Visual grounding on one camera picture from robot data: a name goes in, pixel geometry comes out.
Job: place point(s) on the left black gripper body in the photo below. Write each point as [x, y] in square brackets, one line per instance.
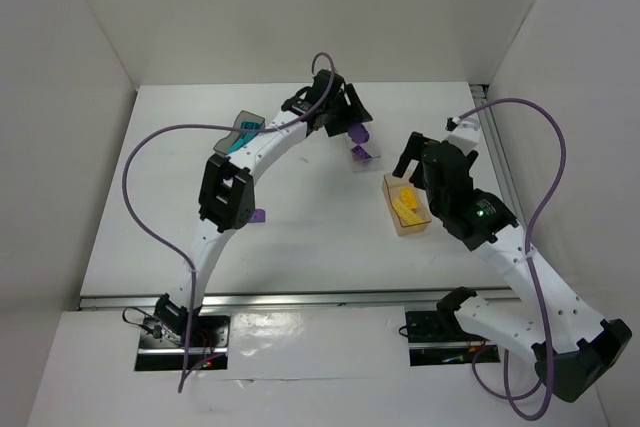
[345, 114]

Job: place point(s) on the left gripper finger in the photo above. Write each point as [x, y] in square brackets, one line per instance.
[357, 113]
[335, 127]

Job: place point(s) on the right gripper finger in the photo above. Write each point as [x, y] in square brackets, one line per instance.
[411, 152]
[417, 177]

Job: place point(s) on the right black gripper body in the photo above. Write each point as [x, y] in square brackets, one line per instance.
[427, 162]

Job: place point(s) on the small yellow lego brick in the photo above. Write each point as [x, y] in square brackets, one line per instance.
[408, 198]

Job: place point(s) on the purple oval lego brick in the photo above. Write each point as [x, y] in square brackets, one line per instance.
[358, 134]

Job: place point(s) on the dark purple lego plate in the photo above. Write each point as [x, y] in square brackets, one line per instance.
[360, 154]

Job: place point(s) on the long yellow lego plate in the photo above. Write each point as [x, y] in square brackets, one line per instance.
[408, 216]

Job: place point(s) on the teal rounded lego brick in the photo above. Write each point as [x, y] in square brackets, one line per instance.
[248, 125]

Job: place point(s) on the purple rounded lego brick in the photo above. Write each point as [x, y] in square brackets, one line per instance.
[258, 216]

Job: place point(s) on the teal rectangular lego brick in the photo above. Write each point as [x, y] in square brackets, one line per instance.
[240, 143]

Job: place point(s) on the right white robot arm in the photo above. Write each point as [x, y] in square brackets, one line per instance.
[571, 345]

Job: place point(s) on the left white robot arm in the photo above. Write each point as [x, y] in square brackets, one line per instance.
[227, 194]

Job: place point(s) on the orange tinted plastic container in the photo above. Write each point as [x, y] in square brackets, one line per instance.
[390, 187]

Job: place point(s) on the clear plastic container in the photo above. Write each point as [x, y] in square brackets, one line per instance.
[373, 147]

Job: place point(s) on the dark smoky plastic container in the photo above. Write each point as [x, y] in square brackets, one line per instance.
[223, 144]

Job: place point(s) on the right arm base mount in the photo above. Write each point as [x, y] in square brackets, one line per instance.
[431, 343]

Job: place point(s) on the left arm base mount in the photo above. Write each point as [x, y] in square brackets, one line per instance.
[161, 351]

